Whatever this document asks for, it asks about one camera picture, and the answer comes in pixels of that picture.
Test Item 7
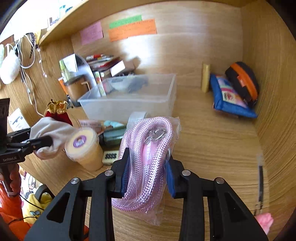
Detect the white cloth pouch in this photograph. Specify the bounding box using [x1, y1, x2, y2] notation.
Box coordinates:
[29, 116, 76, 160]

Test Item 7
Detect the red velvet gold pouch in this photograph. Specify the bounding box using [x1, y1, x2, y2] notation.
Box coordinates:
[44, 99, 73, 126]

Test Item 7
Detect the yellow cream tub purple label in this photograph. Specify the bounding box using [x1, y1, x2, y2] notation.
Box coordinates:
[65, 127, 103, 171]

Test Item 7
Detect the small black white eraser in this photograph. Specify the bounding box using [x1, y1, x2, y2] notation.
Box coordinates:
[102, 150, 119, 166]

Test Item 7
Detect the pink braided rope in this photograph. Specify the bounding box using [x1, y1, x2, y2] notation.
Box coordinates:
[111, 116, 182, 227]

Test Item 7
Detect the dark green glass bottle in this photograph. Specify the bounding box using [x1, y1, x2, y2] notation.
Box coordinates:
[98, 126, 126, 147]

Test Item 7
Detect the orange sleeve forearm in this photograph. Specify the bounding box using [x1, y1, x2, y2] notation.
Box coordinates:
[1, 184, 32, 240]

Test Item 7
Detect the left hand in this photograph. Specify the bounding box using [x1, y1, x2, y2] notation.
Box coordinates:
[1, 163, 21, 197]

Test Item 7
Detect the black makeup brush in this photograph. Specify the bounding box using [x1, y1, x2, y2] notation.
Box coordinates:
[254, 154, 264, 216]

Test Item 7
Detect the white fluffy bag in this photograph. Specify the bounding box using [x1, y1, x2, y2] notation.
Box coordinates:
[1, 44, 20, 85]

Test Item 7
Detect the brown lidded ceramic mug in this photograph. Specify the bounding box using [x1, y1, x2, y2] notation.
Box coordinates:
[64, 75, 90, 107]

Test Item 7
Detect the light blue small case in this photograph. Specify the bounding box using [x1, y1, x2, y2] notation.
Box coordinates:
[104, 120, 124, 128]

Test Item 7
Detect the clear plastic storage bin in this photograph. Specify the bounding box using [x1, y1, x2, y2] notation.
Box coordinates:
[78, 74, 177, 123]

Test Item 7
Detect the fruit candy box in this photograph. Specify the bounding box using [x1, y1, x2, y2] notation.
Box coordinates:
[93, 71, 106, 96]

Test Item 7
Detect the stack of books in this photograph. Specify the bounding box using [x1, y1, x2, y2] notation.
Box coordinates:
[87, 55, 121, 71]

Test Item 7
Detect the white cardboard box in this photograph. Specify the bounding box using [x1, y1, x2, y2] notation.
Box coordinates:
[110, 60, 135, 77]

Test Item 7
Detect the blue patchwork fabric pouch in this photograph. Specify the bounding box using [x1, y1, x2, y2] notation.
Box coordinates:
[210, 74, 257, 118]

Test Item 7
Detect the pink sticky note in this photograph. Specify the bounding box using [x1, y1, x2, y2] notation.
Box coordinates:
[80, 21, 103, 45]

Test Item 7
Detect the black orange zip case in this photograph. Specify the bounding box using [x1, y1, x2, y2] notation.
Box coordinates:
[225, 61, 259, 108]

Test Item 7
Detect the yellow lotion tube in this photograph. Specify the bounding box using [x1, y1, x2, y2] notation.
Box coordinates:
[201, 63, 210, 93]

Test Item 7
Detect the green sticky note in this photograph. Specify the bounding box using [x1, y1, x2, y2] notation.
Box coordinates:
[109, 15, 142, 29]

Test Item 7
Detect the orange sticky note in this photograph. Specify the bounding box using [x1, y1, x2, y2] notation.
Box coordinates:
[108, 19, 157, 42]

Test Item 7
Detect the white charging cable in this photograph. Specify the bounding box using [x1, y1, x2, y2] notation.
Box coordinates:
[14, 34, 48, 118]

